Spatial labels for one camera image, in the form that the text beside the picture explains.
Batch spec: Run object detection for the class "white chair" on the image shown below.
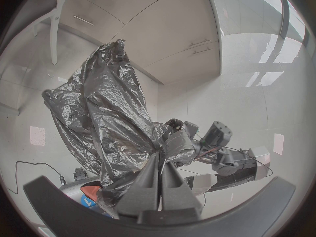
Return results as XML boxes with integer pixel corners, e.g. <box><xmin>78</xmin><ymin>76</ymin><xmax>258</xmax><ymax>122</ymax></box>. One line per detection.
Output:
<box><xmin>32</xmin><ymin>0</ymin><xmax>74</xmax><ymax>65</ymax></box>

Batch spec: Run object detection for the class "white wardrobe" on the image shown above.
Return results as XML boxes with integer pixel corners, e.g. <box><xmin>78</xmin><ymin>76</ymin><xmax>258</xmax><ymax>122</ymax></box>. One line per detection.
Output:
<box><xmin>55</xmin><ymin>0</ymin><xmax>221</xmax><ymax>85</ymax></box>

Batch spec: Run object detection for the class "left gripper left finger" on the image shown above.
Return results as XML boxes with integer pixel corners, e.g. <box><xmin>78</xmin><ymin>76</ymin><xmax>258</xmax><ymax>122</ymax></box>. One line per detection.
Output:
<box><xmin>117</xmin><ymin>152</ymin><xmax>160</xmax><ymax>218</ymax></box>

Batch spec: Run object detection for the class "window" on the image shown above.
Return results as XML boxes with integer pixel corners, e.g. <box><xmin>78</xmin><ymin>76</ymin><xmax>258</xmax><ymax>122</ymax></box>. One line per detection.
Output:
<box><xmin>207</xmin><ymin>0</ymin><xmax>313</xmax><ymax>57</ymax></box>

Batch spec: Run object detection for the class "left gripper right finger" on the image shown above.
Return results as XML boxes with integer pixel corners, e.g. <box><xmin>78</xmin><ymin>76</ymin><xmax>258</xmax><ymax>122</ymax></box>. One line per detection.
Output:
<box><xmin>161</xmin><ymin>161</ymin><xmax>202</xmax><ymax>216</ymax></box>

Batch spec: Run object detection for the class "black plastic bag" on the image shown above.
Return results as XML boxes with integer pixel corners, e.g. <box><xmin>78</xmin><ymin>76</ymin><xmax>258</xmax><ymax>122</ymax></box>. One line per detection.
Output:
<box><xmin>42</xmin><ymin>39</ymin><xmax>196</xmax><ymax>219</ymax></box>

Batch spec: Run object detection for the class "black cable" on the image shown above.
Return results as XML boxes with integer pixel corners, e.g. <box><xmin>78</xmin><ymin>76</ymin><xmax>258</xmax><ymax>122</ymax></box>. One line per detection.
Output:
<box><xmin>15</xmin><ymin>161</ymin><xmax>67</xmax><ymax>194</ymax></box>

